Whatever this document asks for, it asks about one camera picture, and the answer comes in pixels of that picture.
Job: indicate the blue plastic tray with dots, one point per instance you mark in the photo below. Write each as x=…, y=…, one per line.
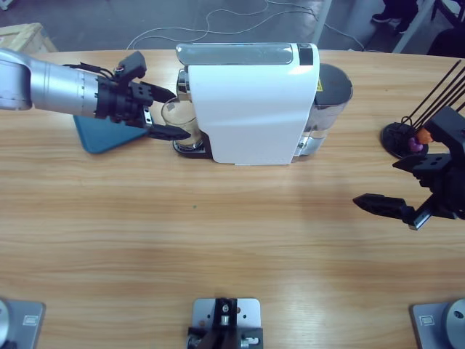
x=105, y=138

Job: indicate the grey mount plate black post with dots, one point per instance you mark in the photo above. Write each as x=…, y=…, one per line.
x=203, y=312

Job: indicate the silver coffee machine lever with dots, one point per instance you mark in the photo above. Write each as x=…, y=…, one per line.
x=232, y=54

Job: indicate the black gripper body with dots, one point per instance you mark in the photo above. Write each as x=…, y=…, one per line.
x=448, y=192
x=116, y=102

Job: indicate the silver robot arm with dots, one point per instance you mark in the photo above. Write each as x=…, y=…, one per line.
x=54, y=87

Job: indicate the white capsule coffee machine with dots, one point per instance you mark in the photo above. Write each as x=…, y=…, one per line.
x=250, y=109

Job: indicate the clear water tank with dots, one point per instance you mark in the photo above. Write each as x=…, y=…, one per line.
x=332, y=85

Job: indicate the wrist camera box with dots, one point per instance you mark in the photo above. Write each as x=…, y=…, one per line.
x=132, y=65
x=447, y=125

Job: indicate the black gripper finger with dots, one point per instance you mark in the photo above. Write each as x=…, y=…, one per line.
x=152, y=94
x=385, y=205
x=425, y=163
x=167, y=133

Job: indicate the bystander in dark shoes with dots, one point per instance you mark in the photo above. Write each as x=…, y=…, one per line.
x=394, y=11

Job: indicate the light grey slanted post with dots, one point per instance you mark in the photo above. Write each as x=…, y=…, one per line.
x=412, y=36

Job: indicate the clear drinking glass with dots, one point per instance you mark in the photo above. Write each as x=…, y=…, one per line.
x=181, y=116

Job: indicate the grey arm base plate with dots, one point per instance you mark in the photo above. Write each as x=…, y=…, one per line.
x=436, y=323
x=22, y=323

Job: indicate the light grey metal post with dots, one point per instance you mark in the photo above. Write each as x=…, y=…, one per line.
x=322, y=22

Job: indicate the metal grille drip tray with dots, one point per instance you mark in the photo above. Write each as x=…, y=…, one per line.
x=205, y=145

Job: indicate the purple coffee capsule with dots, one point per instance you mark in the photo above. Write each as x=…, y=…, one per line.
x=415, y=145

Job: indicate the black chair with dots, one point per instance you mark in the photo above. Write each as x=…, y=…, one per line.
x=448, y=43

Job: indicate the orange coffee capsule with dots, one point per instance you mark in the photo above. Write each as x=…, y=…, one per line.
x=423, y=136

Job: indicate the wooden crate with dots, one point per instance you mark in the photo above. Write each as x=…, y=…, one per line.
x=22, y=36

